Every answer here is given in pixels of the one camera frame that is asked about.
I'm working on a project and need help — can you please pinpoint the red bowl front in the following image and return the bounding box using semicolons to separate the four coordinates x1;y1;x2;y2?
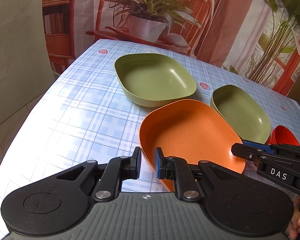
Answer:
267;125;300;146

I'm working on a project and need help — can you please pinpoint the orange dish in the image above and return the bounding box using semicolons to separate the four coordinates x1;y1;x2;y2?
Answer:
139;99;247;192

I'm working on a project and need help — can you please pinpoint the green dish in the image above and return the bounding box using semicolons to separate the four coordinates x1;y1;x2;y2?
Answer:
114;53;197;108
210;85;271;144

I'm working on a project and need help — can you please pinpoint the person right hand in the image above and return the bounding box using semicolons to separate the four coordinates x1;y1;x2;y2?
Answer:
287;196;300;239

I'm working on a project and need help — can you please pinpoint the blue plaid tablecloth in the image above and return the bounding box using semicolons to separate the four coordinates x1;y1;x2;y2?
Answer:
0;40;300;239

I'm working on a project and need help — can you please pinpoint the printed room backdrop cloth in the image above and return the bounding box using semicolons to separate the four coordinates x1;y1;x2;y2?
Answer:
42;0;300;95

